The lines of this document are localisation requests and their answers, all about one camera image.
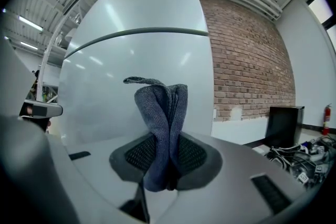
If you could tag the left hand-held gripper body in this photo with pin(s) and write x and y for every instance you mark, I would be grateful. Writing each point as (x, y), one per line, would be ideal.
(47, 110)

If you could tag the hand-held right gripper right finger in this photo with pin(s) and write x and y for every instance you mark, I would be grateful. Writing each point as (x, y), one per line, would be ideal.
(199, 160)

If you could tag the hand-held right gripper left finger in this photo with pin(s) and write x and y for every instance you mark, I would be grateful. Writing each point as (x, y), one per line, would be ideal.
(136, 157)

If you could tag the grey blue cleaning cloth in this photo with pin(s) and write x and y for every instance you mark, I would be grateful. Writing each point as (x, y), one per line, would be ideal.
(157, 126)

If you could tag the light grey refrigerator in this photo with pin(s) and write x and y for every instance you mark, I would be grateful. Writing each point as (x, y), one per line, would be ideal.
(131, 55)

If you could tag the white metal shelving rack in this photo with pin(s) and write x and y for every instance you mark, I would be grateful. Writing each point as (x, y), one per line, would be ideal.
(48, 60)

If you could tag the fluorescent ceiling light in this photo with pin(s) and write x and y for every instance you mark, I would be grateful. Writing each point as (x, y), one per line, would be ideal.
(31, 23)
(29, 45)

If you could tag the black cabinet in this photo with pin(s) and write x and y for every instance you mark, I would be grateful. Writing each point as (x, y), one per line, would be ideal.
(283, 126)

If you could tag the red fire extinguisher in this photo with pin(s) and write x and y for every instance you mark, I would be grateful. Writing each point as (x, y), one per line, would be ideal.
(326, 118)

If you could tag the white wall socket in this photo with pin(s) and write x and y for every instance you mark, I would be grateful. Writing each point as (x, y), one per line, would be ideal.
(215, 114)

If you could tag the wall window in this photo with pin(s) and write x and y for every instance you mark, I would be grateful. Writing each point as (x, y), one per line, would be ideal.
(321, 8)

